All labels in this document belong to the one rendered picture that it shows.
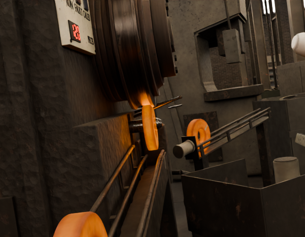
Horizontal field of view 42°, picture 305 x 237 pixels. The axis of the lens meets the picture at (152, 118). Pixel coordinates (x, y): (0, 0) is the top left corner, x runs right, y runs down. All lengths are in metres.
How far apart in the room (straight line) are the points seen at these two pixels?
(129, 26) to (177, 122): 2.97
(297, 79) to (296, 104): 2.24
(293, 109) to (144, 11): 2.34
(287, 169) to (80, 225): 1.63
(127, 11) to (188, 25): 2.92
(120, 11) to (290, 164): 1.20
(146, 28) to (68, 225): 0.82
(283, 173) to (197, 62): 2.22
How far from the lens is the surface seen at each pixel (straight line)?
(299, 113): 3.44
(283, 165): 2.04
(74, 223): 0.50
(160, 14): 1.27
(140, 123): 1.37
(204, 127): 1.89
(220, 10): 4.05
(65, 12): 0.97
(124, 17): 1.19
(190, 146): 1.76
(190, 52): 4.07
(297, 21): 10.32
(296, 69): 5.65
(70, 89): 0.96
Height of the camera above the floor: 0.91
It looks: 3 degrees down
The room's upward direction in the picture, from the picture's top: 8 degrees counter-clockwise
